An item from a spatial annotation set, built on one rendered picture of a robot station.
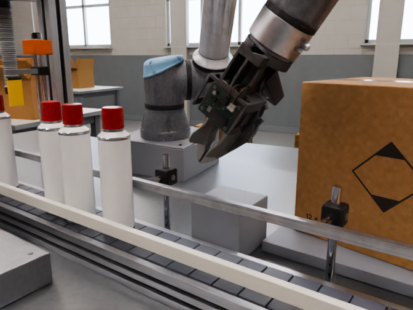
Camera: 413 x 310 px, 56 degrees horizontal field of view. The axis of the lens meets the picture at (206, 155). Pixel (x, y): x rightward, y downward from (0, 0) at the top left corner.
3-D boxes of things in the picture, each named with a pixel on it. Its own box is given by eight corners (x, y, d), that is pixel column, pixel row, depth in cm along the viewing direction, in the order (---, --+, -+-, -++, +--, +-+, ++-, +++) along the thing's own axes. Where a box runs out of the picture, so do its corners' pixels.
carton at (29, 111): (-27, 119, 248) (-36, 58, 239) (33, 109, 294) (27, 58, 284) (24, 123, 233) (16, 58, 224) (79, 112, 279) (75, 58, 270)
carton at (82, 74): (50, 88, 498) (47, 58, 489) (77, 85, 535) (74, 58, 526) (73, 89, 478) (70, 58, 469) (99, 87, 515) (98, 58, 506)
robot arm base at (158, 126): (129, 137, 115) (127, 103, 112) (160, 127, 128) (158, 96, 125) (172, 144, 108) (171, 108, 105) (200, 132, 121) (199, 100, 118)
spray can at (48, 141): (40, 211, 73) (27, 101, 68) (64, 203, 77) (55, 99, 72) (56, 218, 70) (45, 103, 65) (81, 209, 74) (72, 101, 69)
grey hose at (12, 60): (2, 93, 94) (-10, 0, 89) (16, 92, 97) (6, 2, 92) (10, 94, 92) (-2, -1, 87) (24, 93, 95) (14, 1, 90)
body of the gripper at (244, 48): (187, 106, 55) (232, 30, 49) (218, 101, 62) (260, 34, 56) (226, 141, 53) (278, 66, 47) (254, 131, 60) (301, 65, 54)
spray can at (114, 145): (96, 230, 65) (87, 107, 60) (120, 219, 69) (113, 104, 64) (118, 238, 62) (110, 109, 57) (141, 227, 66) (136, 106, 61)
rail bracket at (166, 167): (139, 250, 69) (135, 159, 65) (166, 235, 75) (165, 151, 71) (153, 255, 67) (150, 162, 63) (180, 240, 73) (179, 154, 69)
